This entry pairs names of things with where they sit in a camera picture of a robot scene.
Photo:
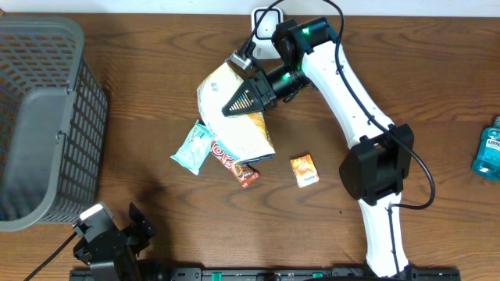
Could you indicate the blue mouthwash bottle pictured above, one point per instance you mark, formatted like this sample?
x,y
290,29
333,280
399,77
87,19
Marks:
x,y
486,163

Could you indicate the red Top chocolate bar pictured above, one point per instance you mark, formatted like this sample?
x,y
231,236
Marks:
x,y
245,174

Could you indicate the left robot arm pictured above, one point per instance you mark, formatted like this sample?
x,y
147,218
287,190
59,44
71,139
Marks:
x,y
106,272

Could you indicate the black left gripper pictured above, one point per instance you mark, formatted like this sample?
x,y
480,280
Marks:
x,y
139,237

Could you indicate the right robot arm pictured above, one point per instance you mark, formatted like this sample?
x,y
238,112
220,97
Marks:
x,y
375,166

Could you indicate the small orange snack packet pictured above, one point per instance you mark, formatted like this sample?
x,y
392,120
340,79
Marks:
x,y
305,171

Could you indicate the mint green wipes pack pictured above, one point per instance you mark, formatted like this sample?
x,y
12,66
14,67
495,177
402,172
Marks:
x,y
195,149

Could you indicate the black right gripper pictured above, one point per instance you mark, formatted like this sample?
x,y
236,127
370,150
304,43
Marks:
x,y
263,90

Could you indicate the grey plastic mesh basket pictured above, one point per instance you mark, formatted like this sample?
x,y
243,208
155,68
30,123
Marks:
x,y
53,123

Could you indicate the yellow chip bag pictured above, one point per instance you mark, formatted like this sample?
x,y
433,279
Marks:
x,y
244,138

